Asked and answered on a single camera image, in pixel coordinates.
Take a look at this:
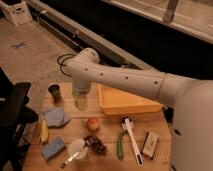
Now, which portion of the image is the blue grey cloth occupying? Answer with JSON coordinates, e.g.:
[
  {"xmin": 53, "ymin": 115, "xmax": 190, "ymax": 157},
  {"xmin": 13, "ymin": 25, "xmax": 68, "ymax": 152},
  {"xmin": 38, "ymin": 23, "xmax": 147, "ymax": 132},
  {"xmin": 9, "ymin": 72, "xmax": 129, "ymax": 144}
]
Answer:
[{"xmin": 44, "ymin": 107, "xmax": 71, "ymax": 128}]

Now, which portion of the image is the bunch of dark grapes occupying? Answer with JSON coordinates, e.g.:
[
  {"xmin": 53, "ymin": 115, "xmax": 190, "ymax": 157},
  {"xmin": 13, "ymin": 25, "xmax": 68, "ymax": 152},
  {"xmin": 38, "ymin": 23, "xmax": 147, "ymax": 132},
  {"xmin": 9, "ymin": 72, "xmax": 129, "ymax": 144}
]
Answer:
[{"xmin": 84, "ymin": 135, "xmax": 107, "ymax": 155}]

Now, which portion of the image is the blue sponge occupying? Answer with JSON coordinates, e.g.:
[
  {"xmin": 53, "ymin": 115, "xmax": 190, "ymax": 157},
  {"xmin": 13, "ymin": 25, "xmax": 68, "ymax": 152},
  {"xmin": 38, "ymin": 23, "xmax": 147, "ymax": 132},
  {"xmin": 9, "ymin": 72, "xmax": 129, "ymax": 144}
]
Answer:
[{"xmin": 41, "ymin": 137, "xmax": 65, "ymax": 160}]

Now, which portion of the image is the white bowl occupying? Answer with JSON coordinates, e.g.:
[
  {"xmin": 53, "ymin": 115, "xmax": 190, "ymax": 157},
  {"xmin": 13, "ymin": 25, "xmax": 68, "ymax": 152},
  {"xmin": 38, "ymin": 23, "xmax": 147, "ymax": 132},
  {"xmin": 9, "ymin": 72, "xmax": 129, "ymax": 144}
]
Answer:
[{"xmin": 68, "ymin": 139, "xmax": 88, "ymax": 160}]

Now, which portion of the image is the orange peach fruit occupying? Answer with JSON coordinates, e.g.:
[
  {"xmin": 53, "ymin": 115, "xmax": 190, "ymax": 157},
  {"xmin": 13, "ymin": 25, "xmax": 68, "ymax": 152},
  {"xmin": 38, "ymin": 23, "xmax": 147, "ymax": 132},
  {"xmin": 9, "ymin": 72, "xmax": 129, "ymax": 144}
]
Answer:
[{"xmin": 87, "ymin": 117, "xmax": 100, "ymax": 131}]

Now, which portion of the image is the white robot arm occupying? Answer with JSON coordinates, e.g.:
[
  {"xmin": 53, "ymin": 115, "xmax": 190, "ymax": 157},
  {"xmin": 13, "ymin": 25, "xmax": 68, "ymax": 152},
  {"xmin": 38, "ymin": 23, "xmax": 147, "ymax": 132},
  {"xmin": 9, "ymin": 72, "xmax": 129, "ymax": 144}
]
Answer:
[{"xmin": 67, "ymin": 48, "xmax": 213, "ymax": 171}]

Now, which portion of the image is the white dish brush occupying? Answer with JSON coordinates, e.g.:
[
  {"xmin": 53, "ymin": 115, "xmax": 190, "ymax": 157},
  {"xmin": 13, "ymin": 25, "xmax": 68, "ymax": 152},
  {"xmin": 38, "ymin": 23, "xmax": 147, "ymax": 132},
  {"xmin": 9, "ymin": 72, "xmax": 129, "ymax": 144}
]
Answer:
[{"xmin": 122, "ymin": 117, "xmax": 144, "ymax": 167}]

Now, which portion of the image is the black chair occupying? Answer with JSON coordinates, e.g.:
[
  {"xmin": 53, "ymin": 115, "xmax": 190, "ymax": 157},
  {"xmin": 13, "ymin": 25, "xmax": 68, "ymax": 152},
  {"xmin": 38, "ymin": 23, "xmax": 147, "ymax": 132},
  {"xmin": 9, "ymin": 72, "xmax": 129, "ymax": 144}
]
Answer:
[{"xmin": 0, "ymin": 67, "xmax": 38, "ymax": 171}]

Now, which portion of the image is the dark brown cup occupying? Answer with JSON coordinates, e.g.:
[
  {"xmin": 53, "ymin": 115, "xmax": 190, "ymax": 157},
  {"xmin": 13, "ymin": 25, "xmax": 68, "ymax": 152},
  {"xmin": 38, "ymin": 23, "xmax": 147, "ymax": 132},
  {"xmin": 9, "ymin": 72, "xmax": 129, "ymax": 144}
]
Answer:
[{"xmin": 48, "ymin": 84, "xmax": 61, "ymax": 101}]

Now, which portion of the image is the yellow banana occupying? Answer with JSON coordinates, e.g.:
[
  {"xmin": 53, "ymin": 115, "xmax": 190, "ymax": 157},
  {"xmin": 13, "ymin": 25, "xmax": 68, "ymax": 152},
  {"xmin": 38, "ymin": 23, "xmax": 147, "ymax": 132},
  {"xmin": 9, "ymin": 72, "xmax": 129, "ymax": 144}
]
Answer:
[{"xmin": 40, "ymin": 118, "xmax": 49, "ymax": 143}]

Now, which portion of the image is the black cable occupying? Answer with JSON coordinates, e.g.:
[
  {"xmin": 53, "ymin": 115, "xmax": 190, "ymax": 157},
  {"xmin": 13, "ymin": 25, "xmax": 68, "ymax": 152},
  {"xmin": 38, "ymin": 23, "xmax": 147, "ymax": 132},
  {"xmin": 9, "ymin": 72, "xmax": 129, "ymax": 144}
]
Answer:
[{"xmin": 56, "ymin": 53, "xmax": 78, "ymax": 78}]

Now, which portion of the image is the yellow plastic bin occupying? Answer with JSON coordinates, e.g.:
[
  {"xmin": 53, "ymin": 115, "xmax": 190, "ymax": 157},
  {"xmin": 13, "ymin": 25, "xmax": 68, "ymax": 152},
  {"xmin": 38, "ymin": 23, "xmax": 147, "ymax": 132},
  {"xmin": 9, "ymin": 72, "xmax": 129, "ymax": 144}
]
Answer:
[{"xmin": 98, "ymin": 84, "xmax": 162, "ymax": 115}]

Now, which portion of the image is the green cup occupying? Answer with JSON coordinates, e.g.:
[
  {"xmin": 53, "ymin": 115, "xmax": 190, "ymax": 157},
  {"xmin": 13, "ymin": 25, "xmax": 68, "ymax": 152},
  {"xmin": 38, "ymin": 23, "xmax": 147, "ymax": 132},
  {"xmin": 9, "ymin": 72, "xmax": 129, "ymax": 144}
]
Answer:
[{"xmin": 72, "ymin": 91, "xmax": 87, "ymax": 111}]

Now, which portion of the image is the white cardboard box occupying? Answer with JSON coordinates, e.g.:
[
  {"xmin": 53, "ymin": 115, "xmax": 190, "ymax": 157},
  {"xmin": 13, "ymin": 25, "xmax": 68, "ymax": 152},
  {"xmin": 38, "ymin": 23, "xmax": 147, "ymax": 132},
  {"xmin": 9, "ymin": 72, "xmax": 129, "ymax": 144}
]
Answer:
[{"xmin": 0, "ymin": 0, "xmax": 32, "ymax": 26}]

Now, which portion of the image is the green chili pepper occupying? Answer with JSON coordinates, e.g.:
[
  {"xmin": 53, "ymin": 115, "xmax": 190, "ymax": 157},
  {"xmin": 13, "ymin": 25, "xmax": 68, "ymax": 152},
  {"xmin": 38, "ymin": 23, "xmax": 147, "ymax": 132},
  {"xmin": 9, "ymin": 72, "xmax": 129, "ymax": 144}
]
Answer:
[{"xmin": 116, "ymin": 131, "xmax": 127, "ymax": 160}]

